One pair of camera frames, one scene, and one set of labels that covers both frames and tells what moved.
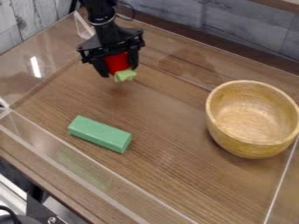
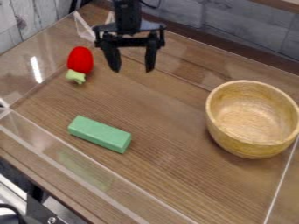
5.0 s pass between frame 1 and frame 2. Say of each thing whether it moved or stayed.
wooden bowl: stayed
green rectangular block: stayed
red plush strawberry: moved
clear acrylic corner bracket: stayed
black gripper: moved
